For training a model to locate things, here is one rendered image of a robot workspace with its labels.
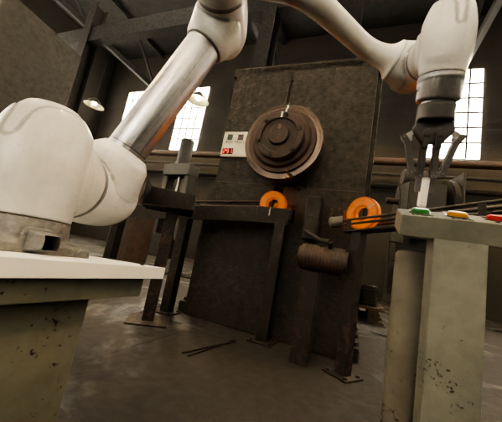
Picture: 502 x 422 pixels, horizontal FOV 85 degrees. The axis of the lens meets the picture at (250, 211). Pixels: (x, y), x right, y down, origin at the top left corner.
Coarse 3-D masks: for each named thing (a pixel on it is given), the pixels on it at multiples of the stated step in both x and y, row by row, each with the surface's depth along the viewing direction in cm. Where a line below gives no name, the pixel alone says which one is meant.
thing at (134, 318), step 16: (144, 192) 140; (160, 192) 162; (176, 192) 164; (160, 208) 153; (176, 208) 146; (192, 208) 165; (160, 240) 146; (160, 256) 145; (160, 288) 144; (128, 320) 136; (144, 320) 140; (160, 320) 145
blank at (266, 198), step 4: (268, 192) 159; (272, 192) 159; (276, 192) 158; (264, 196) 160; (268, 196) 159; (272, 196) 158; (276, 196) 157; (280, 196) 157; (260, 200) 160; (264, 200) 159; (268, 200) 159; (280, 200) 156; (284, 200) 155; (260, 204) 159; (264, 204) 159; (280, 204) 156; (284, 204) 155
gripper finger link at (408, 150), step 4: (404, 136) 65; (404, 140) 65; (408, 140) 64; (404, 144) 66; (408, 144) 65; (408, 148) 65; (408, 152) 65; (408, 156) 65; (412, 156) 65; (408, 160) 65; (412, 160) 65; (408, 164) 65; (412, 164) 65; (408, 168) 65; (412, 168) 65; (408, 172) 66; (412, 172) 65
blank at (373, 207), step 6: (360, 198) 128; (366, 198) 125; (354, 204) 130; (360, 204) 127; (366, 204) 125; (372, 204) 122; (378, 204) 122; (348, 210) 132; (354, 210) 129; (372, 210) 122; (378, 210) 120; (348, 216) 131; (354, 216) 128; (378, 222) 122; (354, 228) 127; (360, 228) 124
